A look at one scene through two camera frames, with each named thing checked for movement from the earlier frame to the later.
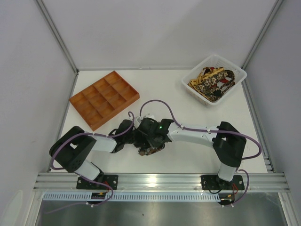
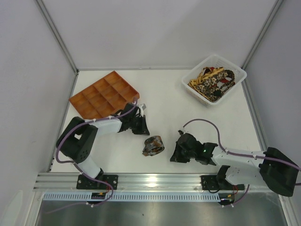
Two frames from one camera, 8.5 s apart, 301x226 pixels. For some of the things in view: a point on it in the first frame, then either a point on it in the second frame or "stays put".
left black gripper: x=131 y=138 → x=139 y=123
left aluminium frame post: x=58 y=36 stays put
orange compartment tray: x=103 y=99 stays put
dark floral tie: x=213 y=87 stays put
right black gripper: x=150 y=143 → x=182 y=149
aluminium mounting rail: x=67 y=182 stays put
